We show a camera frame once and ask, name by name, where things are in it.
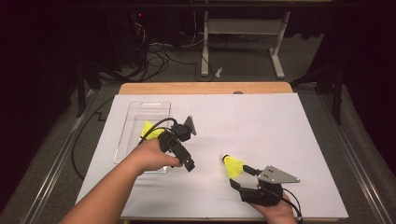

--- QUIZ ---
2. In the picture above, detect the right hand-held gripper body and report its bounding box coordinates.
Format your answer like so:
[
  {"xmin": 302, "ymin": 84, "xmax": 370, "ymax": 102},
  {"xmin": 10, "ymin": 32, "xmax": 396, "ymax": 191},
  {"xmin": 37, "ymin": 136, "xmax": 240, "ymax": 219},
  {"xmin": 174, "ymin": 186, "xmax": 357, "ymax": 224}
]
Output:
[{"xmin": 239, "ymin": 164, "xmax": 302, "ymax": 207}]

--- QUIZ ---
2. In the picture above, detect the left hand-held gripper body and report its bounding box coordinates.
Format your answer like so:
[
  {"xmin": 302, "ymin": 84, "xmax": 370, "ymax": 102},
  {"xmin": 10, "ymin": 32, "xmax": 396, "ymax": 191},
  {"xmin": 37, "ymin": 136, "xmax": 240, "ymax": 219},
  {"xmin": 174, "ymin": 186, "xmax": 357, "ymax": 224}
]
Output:
[{"xmin": 157, "ymin": 115, "xmax": 198, "ymax": 154}]

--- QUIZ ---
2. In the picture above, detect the yellow plastic shuttlecock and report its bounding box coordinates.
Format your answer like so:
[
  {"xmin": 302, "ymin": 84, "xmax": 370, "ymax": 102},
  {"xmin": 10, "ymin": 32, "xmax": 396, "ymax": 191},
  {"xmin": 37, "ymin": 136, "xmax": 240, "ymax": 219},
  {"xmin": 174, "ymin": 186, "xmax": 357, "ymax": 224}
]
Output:
[
  {"xmin": 141, "ymin": 120, "xmax": 166, "ymax": 141},
  {"xmin": 221, "ymin": 153, "xmax": 247, "ymax": 180}
]

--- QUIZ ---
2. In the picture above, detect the clear plastic container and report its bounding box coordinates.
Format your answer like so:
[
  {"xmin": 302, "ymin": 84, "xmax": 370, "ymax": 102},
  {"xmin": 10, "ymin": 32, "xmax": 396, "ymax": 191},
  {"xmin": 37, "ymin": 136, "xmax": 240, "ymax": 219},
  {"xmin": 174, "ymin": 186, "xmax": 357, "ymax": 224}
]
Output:
[{"xmin": 112, "ymin": 100, "xmax": 173, "ymax": 175}]

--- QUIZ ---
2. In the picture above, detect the person's left hand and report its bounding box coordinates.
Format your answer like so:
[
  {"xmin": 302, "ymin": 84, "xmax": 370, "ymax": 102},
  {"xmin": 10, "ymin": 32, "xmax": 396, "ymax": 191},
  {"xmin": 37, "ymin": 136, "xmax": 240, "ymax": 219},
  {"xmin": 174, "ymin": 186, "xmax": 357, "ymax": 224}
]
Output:
[{"xmin": 125, "ymin": 137, "xmax": 184, "ymax": 176}]

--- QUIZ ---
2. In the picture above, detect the person's right hand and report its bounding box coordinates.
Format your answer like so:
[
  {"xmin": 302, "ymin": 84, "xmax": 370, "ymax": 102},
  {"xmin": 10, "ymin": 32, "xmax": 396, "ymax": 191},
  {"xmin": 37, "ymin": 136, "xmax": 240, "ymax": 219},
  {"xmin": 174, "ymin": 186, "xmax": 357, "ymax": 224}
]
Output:
[{"xmin": 248, "ymin": 192, "xmax": 298, "ymax": 219}]

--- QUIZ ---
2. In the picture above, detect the white table cover sheet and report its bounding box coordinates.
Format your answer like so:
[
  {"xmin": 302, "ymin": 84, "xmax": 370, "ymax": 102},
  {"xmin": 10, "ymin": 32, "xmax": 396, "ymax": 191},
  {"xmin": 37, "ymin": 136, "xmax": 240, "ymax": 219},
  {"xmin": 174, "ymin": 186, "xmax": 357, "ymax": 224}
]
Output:
[{"xmin": 76, "ymin": 92, "xmax": 349, "ymax": 220}]

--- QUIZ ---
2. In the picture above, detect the black stand leg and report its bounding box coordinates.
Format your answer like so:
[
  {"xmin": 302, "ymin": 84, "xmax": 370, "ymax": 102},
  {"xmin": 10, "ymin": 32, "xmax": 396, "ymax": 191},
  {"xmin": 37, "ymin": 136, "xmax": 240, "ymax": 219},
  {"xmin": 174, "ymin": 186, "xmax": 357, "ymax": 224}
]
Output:
[
  {"xmin": 290, "ymin": 59, "xmax": 347, "ymax": 125},
  {"xmin": 74, "ymin": 59, "xmax": 102, "ymax": 119}
]

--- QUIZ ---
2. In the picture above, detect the dark equipment tower red light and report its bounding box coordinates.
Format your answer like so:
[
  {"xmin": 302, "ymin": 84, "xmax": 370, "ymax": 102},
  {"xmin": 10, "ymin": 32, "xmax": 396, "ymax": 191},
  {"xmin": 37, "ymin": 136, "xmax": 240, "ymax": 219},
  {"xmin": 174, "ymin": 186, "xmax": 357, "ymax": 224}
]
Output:
[{"xmin": 106, "ymin": 8, "xmax": 148, "ymax": 68}]

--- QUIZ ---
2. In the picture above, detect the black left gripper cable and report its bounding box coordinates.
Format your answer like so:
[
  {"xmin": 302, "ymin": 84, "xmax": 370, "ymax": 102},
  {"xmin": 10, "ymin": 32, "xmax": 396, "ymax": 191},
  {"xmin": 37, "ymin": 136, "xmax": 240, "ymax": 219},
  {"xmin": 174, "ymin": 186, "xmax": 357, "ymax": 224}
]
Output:
[{"xmin": 137, "ymin": 117, "xmax": 179, "ymax": 147}]

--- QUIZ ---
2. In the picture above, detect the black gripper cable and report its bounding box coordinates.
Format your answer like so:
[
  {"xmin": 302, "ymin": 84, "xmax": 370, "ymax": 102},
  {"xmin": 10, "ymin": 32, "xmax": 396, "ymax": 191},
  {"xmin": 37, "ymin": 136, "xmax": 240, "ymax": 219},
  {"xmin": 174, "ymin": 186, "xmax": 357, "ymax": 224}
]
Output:
[
  {"xmin": 281, "ymin": 188, "xmax": 304, "ymax": 224},
  {"xmin": 137, "ymin": 117, "xmax": 179, "ymax": 147}
]

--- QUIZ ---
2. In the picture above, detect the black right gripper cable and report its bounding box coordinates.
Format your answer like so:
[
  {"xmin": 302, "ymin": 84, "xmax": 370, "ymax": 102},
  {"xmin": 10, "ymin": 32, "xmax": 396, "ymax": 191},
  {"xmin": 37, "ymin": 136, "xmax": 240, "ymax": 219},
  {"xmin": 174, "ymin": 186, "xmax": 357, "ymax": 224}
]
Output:
[{"xmin": 281, "ymin": 188, "xmax": 304, "ymax": 224}]

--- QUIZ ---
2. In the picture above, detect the tangle of black floor cables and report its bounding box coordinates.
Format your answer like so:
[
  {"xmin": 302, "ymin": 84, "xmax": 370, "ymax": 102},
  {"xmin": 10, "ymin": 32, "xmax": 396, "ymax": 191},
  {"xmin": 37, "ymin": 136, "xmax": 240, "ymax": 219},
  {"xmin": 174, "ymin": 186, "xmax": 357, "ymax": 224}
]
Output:
[{"xmin": 102, "ymin": 40, "xmax": 216, "ymax": 82}]

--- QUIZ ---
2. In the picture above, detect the aluminium floor rail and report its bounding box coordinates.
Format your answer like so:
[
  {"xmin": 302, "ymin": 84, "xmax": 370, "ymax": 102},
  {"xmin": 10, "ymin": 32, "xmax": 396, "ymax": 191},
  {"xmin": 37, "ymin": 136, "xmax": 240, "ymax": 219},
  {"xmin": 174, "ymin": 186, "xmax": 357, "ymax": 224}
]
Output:
[
  {"xmin": 18, "ymin": 88, "xmax": 97, "ymax": 224},
  {"xmin": 320, "ymin": 92, "xmax": 396, "ymax": 224}
]

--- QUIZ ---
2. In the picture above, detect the black cable beside table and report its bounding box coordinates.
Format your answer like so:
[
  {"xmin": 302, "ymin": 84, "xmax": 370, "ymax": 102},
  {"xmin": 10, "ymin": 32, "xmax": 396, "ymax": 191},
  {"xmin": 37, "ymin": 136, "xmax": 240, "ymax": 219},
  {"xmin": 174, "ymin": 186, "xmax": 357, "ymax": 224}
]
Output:
[{"xmin": 71, "ymin": 96, "xmax": 116, "ymax": 181}]

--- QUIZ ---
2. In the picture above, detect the thin white hanging cable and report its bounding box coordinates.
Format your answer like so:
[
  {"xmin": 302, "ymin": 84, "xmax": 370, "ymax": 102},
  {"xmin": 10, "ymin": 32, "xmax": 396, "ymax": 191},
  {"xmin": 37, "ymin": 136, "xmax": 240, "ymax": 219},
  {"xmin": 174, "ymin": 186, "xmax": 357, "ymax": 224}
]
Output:
[{"xmin": 191, "ymin": 10, "xmax": 200, "ymax": 46}]

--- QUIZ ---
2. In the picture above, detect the white metal stand frame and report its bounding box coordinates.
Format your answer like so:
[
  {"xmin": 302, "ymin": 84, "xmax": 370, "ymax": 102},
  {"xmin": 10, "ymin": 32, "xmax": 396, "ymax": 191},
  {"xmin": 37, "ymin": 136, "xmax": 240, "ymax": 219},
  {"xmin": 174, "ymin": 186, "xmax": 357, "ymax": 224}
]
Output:
[{"xmin": 200, "ymin": 10, "xmax": 286, "ymax": 79}]

